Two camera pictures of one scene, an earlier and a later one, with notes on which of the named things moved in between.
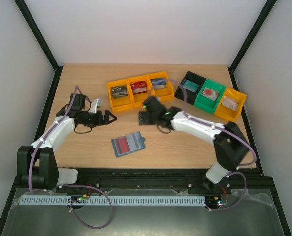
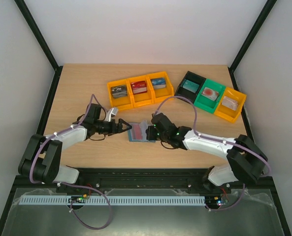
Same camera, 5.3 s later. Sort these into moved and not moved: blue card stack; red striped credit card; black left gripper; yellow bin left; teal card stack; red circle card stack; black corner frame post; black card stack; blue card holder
Moved: blue card holder; black left gripper; red striped credit card
Not moved: teal card stack; blue card stack; black corner frame post; black card stack; red circle card stack; yellow bin left
